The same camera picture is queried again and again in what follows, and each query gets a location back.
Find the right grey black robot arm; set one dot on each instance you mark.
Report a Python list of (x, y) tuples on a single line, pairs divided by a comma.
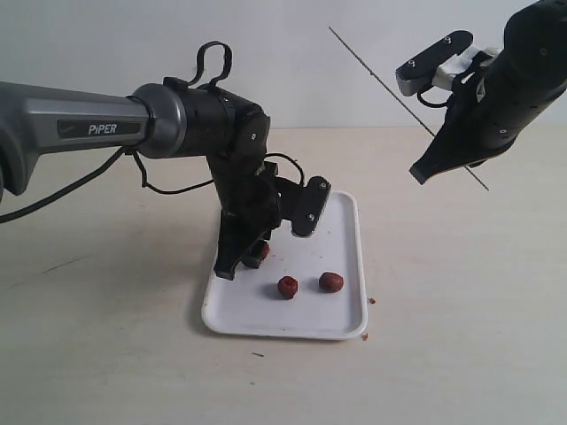
[(533, 36)]

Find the red fruit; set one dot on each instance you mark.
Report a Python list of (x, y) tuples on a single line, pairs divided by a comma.
[(330, 282), (264, 251), (287, 287)]

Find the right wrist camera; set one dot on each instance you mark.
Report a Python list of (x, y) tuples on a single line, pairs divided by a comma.
[(439, 64)]

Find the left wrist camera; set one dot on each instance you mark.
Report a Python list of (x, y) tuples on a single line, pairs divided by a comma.
[(301, 205)]

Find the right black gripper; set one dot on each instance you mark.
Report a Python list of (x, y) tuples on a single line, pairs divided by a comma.
[(486, 114)]

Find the left grey black robot arm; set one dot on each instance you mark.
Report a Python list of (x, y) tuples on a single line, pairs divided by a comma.
[(157, 121)]

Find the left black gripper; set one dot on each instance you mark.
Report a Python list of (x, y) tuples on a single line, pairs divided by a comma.
[(249, 209)]

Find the white rectangular plastic tray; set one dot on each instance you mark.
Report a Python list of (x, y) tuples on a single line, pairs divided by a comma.
[(250, 304)]

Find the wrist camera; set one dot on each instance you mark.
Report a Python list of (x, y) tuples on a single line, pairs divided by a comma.
[(301, 205), (439, 64)]

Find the thin metal skewer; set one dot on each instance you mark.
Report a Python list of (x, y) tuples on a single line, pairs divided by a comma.
[(390, 91)]

